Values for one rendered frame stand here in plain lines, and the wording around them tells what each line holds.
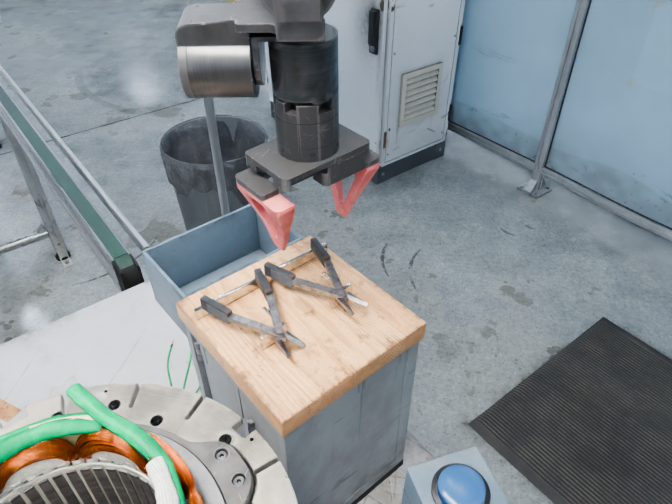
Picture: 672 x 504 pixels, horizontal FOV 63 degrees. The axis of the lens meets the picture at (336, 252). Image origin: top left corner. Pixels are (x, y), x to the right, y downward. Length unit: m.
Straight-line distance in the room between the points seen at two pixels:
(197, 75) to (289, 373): 0.28
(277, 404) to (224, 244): 0.31
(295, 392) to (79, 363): 0.55
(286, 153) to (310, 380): 0.21
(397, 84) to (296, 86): 2.15
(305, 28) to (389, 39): 2.07
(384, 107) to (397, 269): 0.77
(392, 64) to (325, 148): 2.06
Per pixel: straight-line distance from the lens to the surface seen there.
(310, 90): 0.46
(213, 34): 0.46
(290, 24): 0.43
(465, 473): 0.52
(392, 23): 2.48
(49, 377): 1.01
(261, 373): 0.55
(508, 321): 2.15
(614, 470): 1.87
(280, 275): 0.61
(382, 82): 2.56
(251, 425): 0.63
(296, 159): 0.50
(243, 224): 0.77
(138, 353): 0.99
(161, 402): 0.51
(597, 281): 2.45
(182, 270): 0.76
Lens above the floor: 1.49
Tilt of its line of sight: 39 degrees down
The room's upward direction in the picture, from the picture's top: straight up
